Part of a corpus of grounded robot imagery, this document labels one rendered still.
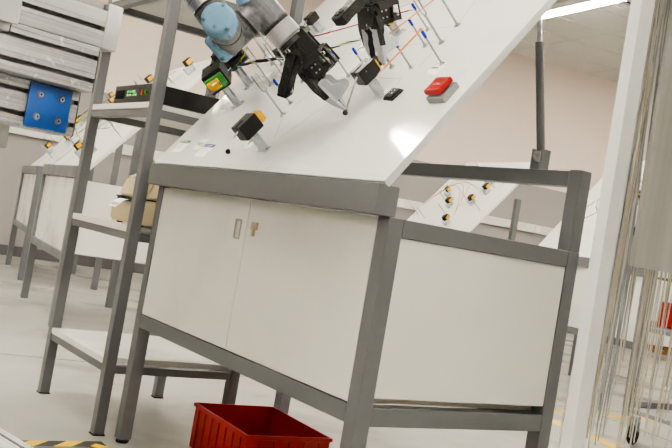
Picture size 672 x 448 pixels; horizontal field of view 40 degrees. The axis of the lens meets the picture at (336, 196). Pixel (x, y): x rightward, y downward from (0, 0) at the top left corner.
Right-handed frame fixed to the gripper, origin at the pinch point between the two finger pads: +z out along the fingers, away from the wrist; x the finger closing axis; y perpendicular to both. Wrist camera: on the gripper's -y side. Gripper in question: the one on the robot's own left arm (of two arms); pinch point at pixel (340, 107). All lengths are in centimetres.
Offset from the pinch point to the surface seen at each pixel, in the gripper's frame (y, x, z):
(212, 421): -105, 6, 47
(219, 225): -53, 5, 3
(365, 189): 6.2, -31.5, 15.2
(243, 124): -25.1, 3.6, -12.9
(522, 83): -218, 920, 162
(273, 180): -22.0, -9.6, 2.3
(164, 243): -83, 20, -3
